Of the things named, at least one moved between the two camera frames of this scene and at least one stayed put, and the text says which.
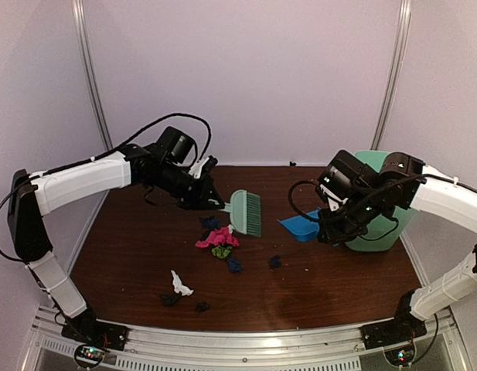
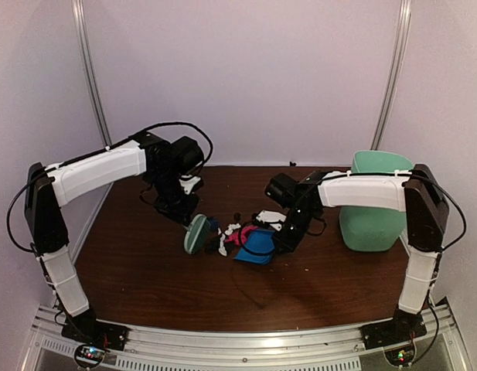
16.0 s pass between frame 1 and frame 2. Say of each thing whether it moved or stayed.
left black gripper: moved
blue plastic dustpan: moved
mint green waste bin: stayed
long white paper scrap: moved
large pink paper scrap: moved
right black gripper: moved
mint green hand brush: moved
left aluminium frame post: stayed
